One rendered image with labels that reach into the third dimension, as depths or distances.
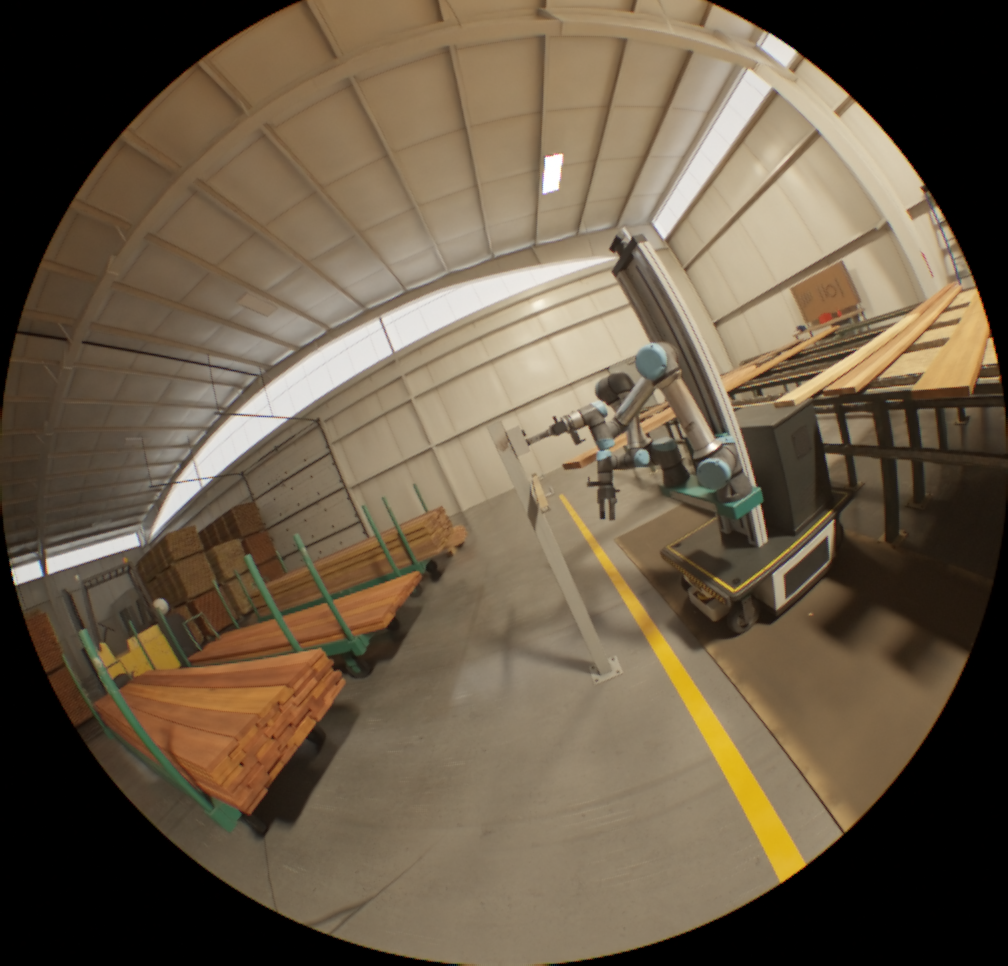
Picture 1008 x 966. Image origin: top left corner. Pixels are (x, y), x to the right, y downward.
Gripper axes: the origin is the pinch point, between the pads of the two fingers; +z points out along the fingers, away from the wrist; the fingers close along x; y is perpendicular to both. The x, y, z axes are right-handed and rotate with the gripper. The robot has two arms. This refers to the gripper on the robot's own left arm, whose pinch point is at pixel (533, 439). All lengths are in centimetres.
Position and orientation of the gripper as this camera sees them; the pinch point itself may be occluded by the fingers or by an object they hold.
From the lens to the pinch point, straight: 131.9
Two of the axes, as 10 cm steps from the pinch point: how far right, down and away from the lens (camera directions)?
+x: -0.5, 0.7, -10.0
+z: -9.1, 4.1, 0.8
